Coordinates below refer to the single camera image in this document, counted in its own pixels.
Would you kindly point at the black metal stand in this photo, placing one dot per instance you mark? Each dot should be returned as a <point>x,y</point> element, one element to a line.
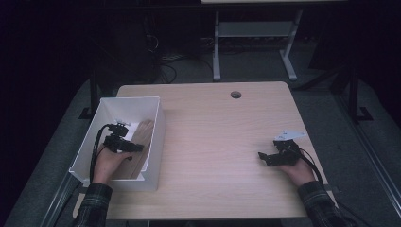
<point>353,94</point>
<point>93,94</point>

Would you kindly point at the beige glove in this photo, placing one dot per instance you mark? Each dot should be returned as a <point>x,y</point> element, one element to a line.
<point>132,167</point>
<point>147,138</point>

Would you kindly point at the white box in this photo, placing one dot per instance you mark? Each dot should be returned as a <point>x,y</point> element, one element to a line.
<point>154,148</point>

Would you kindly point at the person's right hand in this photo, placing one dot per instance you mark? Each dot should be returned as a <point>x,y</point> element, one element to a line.
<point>299,175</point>

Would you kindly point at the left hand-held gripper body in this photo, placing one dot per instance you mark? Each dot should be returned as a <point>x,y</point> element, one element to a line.
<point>117,142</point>

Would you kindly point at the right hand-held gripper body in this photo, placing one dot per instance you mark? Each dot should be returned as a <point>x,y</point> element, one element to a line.
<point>287,151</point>

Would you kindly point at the person's left hand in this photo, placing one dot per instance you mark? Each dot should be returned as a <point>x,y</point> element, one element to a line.
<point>108,167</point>

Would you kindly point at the round table grommet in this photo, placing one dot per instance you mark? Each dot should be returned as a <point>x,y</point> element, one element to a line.
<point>235,94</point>

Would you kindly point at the grey metal floor rail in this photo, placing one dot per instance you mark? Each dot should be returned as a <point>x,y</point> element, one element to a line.
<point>58,201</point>
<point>369,151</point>

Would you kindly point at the grey metal table frame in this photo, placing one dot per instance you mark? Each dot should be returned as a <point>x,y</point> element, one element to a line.
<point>255,30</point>

